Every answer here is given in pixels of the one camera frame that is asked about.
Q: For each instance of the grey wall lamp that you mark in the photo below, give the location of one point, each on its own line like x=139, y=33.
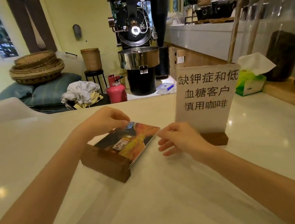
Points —
x=77, y=31

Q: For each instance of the brown wooden card holder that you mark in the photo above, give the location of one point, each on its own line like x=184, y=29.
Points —
x=105, y=162

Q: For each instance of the cardboard box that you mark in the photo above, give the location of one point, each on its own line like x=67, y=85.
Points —
x=180, y=57

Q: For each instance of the white bar counter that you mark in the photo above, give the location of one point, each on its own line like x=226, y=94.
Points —
x=203, y=39

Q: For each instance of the brown curtain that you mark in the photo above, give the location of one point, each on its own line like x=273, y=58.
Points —
x=32, y=22

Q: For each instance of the colourful picture card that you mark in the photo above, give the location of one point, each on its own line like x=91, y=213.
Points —
x=138, y=140

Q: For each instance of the person's left forearm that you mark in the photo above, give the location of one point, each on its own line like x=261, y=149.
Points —
x=38, y=203

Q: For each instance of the woven bamboo tray basket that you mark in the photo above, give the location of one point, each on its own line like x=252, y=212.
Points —
x=34, y=58
x=40, y=69
x=39, y=77

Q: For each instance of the person's left hand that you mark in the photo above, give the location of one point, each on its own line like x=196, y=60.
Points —
x=100, y=121

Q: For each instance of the black countertop appliance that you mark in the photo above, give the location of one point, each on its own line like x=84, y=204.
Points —
x=216, y=10

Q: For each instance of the teal cushion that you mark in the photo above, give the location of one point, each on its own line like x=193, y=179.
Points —
x=14, y=90
x=52, y=88

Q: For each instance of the white paper sign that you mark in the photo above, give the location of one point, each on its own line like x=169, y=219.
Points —
x=204, y=97

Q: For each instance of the person's right forearm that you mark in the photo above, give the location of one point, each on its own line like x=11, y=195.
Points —
x=262, y=184

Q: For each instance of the steel roaster cooling tray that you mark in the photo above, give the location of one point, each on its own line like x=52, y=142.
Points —
x=139, y=57

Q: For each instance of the person's left fingers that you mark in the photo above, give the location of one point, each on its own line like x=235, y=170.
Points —
x=121, y=119

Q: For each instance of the black round stool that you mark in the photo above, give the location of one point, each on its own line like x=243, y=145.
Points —
x=94, y=74

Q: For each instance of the pile of white cloths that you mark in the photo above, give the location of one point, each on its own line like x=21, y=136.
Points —
x=80, y=92

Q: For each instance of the clear container blue lid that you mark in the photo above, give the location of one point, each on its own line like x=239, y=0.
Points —
x=165, y=88

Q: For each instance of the person's right fingers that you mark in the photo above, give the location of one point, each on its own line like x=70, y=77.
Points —
x=167, y=144

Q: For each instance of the tall woven cylinder basket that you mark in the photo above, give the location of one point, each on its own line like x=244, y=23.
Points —
x=92, y=59

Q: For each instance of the glass jar dark beans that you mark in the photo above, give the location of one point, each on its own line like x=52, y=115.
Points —
x=284, y=55

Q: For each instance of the red gas cylinder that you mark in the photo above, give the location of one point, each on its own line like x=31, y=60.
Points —
x=116, y=91

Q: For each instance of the green tissue pack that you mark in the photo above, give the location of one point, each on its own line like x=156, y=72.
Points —
x=250, y=81

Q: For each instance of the black coffee roaster machine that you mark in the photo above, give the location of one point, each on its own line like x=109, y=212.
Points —
x=135, y=24

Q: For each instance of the person's right hand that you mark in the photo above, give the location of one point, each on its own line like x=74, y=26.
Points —
x=187, y=137

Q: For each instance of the white armchair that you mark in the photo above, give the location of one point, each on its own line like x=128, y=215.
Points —
x=2, y=112

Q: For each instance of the dark wooden sign base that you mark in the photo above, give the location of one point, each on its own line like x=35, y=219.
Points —
x=216, y=138

